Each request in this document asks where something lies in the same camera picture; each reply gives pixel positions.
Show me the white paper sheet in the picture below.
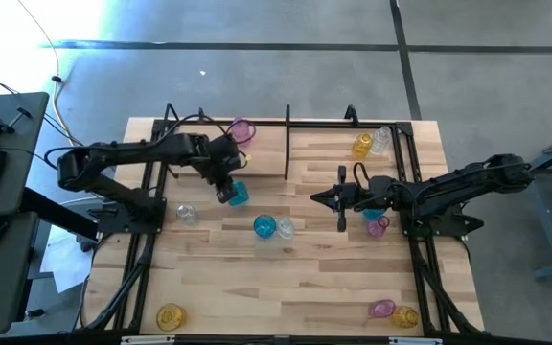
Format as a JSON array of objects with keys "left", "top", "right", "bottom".
[{"left": 39, "top": 227, "right": 96, "bottom": 294}]

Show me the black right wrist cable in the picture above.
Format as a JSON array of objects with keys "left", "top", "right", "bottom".
[{"left": 352, "top": 161, "right": 373, "bottom": 193}]

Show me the yellow power cable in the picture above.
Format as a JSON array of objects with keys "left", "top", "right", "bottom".
[{"left": 15, "top": 0, "right": 74, "bottom": 145}]

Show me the yellow glass bottle vase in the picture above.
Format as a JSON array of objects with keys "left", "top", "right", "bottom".
[{"left": 352, "top": 132, "right": 374, "bottom": 160}]

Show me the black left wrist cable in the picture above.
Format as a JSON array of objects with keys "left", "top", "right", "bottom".
[{"left": 153, "top": 113, "right": 258, "bottom": 148}]

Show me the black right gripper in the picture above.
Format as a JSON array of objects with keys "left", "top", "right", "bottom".
[{"left": 310, "top": 165, "right": 392, "bottom": 232}]

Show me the black shelf divider post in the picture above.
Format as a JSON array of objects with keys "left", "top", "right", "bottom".
[{"left": 284, "top": 103, "right": 292, "bottom": 182}]

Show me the yellow ribbed glass vase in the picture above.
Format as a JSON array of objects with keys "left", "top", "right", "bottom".
[
  {"left": 390, "top": 305, "right": 420, "bottom": 330},
  {"left": 155, "top": 301, "right": 188, "bottom": 331}
]

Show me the silver edge bracket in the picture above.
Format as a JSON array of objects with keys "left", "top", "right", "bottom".
[
  {"left": 120, "top": 334, "right": 176, "bottom": 345},
  {"left": 388, "top": 336, "right": 444, "bottom": 345}
]

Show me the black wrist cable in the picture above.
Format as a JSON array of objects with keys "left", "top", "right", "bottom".
[
  {"left": 153, "top": 113, "right": 258, "bottom": 148},
  {"left": 352, "top": 161, "right": 373, "bottom": 193}
]

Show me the clear ribbed glass vase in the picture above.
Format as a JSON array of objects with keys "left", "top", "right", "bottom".
[
  {"left": 370, "top": 125, "right": 394, "bottom": 155},
  {"left": 275, "top": 217, "right": 296, "bottom": 241},
  {"left": 175, "top": 203, "right": 199, "bottom": 226}
]

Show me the pink glass vase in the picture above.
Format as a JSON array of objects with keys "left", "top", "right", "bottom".
[
  {"left": 368, "top": 299, "right": 397, "bottom": 320},
  {"left": 230, "top": 117, "right": 257, "bottom": 146},
  {"left": 365, "top": 215, "right": 391, "bottom": 240}
]

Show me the grey caster wheel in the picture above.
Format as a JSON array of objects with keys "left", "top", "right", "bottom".
[{"left": 75, "top": 234, "right": 98, "bottom": 253}]

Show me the black metal table frame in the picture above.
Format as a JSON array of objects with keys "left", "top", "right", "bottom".
[{"left": 80, "top": 102, "right": 487, "bottom": 345}]

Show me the teal embossed glass vase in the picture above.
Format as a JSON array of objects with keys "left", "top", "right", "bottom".
[{"left": 253, "top": 214, "right": 278, "bottom": 240}]

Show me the teal square glass vase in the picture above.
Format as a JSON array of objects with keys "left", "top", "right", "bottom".
[{"left": 227, "top": 180, "right": 250, "bottom": 208}]

